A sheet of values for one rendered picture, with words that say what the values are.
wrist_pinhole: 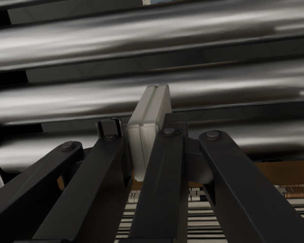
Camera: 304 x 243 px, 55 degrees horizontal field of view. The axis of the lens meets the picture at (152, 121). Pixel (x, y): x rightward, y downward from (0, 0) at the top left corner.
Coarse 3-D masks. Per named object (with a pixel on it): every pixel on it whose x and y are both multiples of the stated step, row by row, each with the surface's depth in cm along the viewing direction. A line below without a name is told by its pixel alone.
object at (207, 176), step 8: (176, 112) 16; (168, 120) 15; (176, 120) 15; (184, 120) 15; (184, 128) 14; (184, 136) 13; (192, 144) 12; (184, 152) 12; (192, 152) 12; (200, 152) 12; (192, 160) 12; (200, 160) 12; (192, 168) 12; (200, 168) 12; (208, 168) 12; (192, 176) 12; (200, 176) 12; (208, 176) 12; (208, 184) 12
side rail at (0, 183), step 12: (0, 12) 39; (0, 24) 39; (12, 72) 40; (24, 72) 43; (0, 84) 38; (0, 132) 37; (12, 132) 39; (24, 132) 42; (36, 132) 45; (0, 168) 37; (0, 180) 37
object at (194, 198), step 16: (192, 192) 28; (288, 192) 26; (128, 208) 28; (192, 208) 27; (208, 208) 26; (128, 224) 25; (192, 224) 24; (208, 224) 24; (192, 240) 23; (208, 240) 22; (224, 240) 22
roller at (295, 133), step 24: (216, 120) 33; (240, 120) 32; (264, 120) 31; (288, 120) 31; (0, 144) 36; (24, 144) 35; (48, 144) 35; (240, 144) 31; (264, 144) 30; (288, 144) 30; (24, 168) 36
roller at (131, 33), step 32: (192, 0) 28; (224, 0) 27; (256, 0) 26; (288, 0) 25; (0, 32) 30; (32, 32) 30; (64, 32) 29; (96, 32) 28; (128, 32) 28; (160, 32) 28; (192, 32) 27; (224, 32) 27; (256, 32) 27; (288, 32) 27; (0, 64) 31; (32, 64) 31; (64, 64) 31
